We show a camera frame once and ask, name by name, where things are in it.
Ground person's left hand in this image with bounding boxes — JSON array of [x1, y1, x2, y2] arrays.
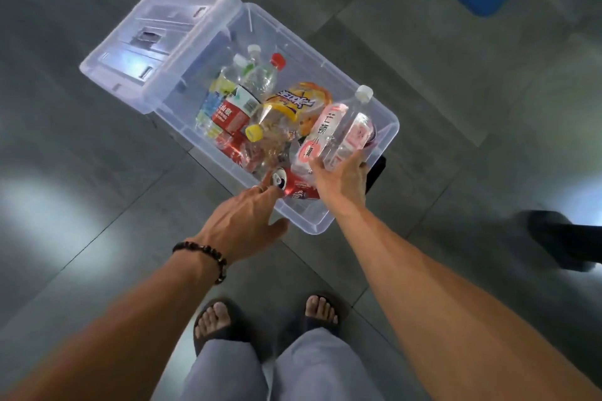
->
[[190, 170, 290, 266]]

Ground person's right hand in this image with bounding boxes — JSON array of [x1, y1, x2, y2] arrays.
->
[[308, 149, 372, 216]]

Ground white-capped bottle with pink-white label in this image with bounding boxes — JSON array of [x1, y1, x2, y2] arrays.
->
[[291, 85, 374, 176]]

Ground clear bottle with pink label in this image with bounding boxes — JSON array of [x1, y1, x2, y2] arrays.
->
[[325, 112, 378, 172]]

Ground clear plastic storage bin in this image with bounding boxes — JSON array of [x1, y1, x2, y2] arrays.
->
[[141, 2, 400, 235]]

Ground person's left forearm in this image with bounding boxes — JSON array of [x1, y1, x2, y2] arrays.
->
[[0, 248, 222, 401]]

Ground person's right forearm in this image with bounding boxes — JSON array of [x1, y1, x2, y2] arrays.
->
[[336, 204, 602, 401]]

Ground red drink can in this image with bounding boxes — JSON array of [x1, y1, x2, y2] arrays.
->
[[272, 167, 322, 201]]

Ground crushed clear plastic bottle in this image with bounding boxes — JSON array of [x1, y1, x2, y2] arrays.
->
[[251, 130, 297, 178]]

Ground yellow-capped bottle with orange label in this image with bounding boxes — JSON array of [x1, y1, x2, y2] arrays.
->
[[245, 82, 333, 166]]

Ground crushed bottle with red label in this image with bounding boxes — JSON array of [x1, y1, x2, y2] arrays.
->
[[214, 130, 264, 173]]

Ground person's right foot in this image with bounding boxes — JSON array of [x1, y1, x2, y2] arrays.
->
[[305, 295, 339, 325]]

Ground person's foot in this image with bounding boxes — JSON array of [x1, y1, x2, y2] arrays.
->
[[194, 301, 233, 341], [305, 295, 339, 325]]

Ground black right sandal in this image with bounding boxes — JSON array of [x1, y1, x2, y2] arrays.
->
[[277, 292, 352, 350]]

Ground black sandal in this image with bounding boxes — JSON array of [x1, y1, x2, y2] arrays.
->
[[277, 292, 352, 350], [191, 298, 257, 358]]

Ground red-capped bottle with red label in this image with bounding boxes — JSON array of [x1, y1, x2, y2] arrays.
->
[[212, 52, 287, 136]]

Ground black left sandal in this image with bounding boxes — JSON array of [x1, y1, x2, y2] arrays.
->
[[191, 298, 257, 358]]

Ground person's left foot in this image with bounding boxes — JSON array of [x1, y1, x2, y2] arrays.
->
[[194, 301, 233, 341]]

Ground white-capped bottle with green label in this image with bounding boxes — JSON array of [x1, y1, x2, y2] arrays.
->
[[240, 44, 263, 79]]

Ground person's grey trousers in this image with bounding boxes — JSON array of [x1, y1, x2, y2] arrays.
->
[[180, 327, 385, 401]]

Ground clear plastic bin lid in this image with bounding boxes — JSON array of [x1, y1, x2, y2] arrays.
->
[[79, 0, 243, 115]]

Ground dark beaded bracelet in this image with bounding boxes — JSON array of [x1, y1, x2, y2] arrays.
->
[[172, 241, 229, 285]]

